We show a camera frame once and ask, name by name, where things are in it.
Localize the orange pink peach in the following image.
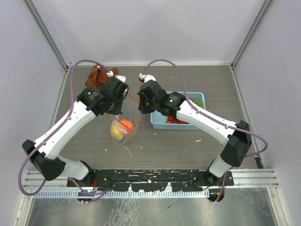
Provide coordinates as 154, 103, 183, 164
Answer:
119, 119, 134, 133

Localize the clear zip top bag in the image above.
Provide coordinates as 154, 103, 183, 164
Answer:
110, 93, 142, 147

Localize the yellow apple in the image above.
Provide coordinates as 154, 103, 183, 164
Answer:
110, 123, 124, 141

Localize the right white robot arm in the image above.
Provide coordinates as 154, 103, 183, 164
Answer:
138, 78, 252, 186

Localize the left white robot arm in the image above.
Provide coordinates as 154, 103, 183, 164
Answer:
22, 75, 128, 186

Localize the brown cloth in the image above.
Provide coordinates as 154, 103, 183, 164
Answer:
85, 65, 109, 89

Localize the light blue plastic basket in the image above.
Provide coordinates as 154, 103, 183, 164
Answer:
150, 92, 206, 130

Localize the red strawberry bunch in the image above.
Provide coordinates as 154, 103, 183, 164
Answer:
166, 116, 187, 124

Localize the green grape bunch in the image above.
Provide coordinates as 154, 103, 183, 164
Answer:
193, 99, 202, 107

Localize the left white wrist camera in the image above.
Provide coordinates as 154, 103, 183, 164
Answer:
107, 71, 126, 83

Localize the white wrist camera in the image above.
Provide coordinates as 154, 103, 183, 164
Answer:
107, 71, 126, 83
138, 73, 156, 83

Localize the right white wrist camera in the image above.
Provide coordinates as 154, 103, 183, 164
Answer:
138, 73, 156, 83

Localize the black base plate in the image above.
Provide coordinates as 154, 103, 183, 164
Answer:
77, 169, 222, 192

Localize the aluminium frame post left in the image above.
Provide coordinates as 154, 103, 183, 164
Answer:
24, 0, 71, 70

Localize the aluminium frame post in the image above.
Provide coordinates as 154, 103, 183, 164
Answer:
230, 0, 274, 69
24, 0, 71, 70

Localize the white slotted cable duct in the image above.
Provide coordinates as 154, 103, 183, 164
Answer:
34, 189, 209, 199

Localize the aluminium frame post right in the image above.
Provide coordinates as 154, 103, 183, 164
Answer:
230, 0, 274, 69

